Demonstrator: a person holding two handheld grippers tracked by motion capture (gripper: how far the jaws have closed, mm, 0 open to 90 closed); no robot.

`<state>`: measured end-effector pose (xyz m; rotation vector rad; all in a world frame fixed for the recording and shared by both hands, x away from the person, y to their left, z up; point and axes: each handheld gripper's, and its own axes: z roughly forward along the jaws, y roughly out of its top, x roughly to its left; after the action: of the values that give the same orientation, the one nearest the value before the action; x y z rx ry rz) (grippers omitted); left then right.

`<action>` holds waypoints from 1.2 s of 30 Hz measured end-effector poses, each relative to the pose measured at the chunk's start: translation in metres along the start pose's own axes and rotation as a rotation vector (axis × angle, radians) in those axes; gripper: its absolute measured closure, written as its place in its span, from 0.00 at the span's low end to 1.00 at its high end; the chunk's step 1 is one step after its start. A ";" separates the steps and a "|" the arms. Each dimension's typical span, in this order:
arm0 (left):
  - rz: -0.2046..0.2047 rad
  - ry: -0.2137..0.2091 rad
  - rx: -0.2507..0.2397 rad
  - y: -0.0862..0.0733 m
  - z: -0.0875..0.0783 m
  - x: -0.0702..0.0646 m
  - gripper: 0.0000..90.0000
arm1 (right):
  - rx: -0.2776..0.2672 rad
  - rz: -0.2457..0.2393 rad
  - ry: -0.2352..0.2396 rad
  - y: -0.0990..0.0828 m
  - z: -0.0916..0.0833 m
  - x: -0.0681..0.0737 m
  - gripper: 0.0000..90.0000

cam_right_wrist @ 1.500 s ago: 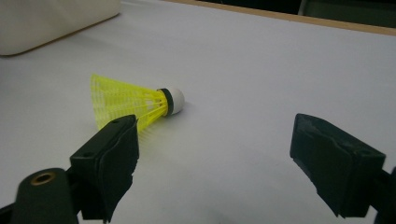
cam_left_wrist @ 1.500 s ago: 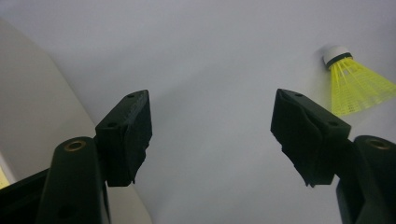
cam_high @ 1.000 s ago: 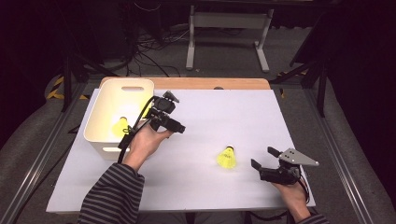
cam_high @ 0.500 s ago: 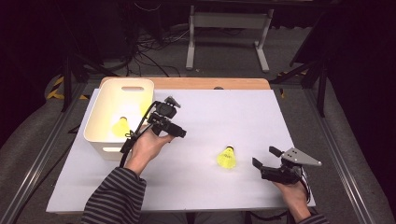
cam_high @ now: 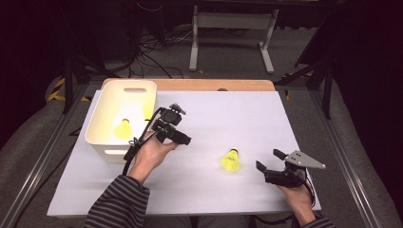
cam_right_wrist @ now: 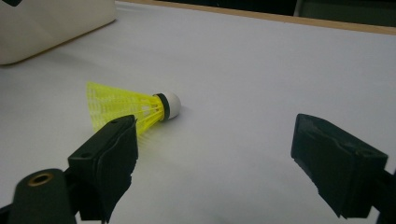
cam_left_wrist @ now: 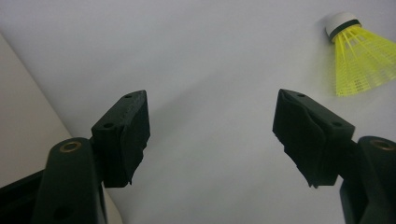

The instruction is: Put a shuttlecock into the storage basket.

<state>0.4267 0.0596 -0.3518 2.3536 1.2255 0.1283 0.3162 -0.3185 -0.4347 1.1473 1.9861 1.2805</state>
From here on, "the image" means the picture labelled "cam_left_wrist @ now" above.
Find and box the white plastic storage bin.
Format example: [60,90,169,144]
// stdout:
[0,32,124,224]

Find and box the yellow shuttlecock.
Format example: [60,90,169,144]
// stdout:
[325,12,396,97]

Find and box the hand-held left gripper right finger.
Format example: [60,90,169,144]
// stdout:
[272,89,356,189]

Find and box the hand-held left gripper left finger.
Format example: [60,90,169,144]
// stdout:
[92,90,151,189]

